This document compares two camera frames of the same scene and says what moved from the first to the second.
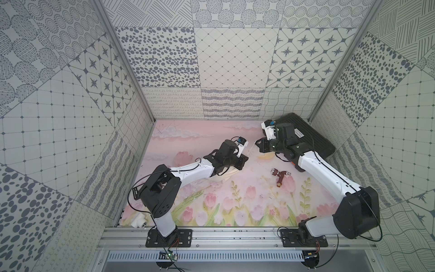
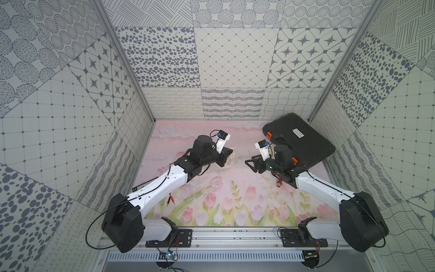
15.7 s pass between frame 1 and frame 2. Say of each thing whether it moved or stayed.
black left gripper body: moved
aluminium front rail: stayed
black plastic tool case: stayed
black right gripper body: moved
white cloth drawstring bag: moved
